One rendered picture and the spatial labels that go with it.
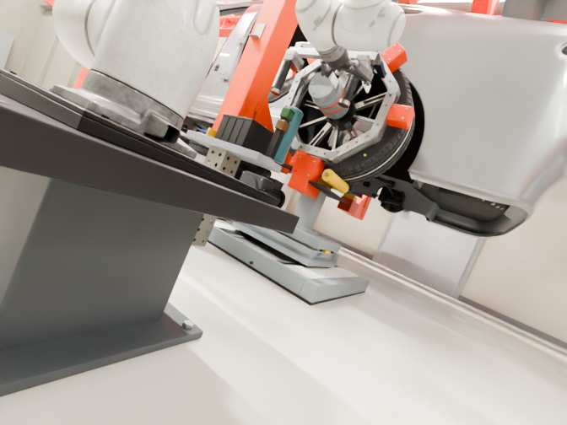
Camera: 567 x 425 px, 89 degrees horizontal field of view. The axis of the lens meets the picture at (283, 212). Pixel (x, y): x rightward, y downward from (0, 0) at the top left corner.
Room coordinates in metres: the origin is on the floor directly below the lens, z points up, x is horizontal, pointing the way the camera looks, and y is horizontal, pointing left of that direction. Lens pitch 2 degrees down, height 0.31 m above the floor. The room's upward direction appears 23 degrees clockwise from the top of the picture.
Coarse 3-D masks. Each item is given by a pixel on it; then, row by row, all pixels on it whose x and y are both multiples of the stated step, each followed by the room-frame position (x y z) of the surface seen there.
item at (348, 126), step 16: (304, 96) 1.58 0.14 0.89; (352, 96) 1.46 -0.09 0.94; (384, 96) 1.39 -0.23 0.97; (304, 112) 1.63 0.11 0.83; (320, 112) 1.76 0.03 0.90; (352, 112) 1.49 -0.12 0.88; (304, 128) 1.58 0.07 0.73; (336, 128) 1.47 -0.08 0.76; (352, 128) 1.42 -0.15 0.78; (336, 144) 1.45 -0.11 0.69
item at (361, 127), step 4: (356, 124) 1.92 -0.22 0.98; (360, 124) 1.90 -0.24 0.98; (364, 124) 1.89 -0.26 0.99; (368, 124) 1.88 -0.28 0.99; (372, 124) 1.86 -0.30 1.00; (356, 128) 1.91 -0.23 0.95; (360, 128) 1.90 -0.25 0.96; (364, 128) 1.88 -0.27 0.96; (368, 128) 1.87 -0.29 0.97; (344, 132) 1.94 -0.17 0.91; (352, 132) 1.87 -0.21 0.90; (360, 132) 1.84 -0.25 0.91; (364, 132) 1.88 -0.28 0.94; (344, 136) 1.94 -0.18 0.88; (348, 136) 1.88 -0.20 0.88; (344, 140) 1.88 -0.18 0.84; (340, 144) 1.94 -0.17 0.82
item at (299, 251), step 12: (240, 228) 1.52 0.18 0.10; (252, 228) 1.48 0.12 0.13; (264, 228) 1.45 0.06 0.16; (264, 240) 1.43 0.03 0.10; (276, 240) 1.40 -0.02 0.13; (288, 240) 1.37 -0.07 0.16; (300, 240) 1.42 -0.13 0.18; (288, 252) 1.36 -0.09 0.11; (300, 252) 1.33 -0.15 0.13; (312, 252) 1.30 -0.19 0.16; (324, 252) 1.41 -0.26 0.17; (312, 264) 1.34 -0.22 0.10; (324, 264) 1.47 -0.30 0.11
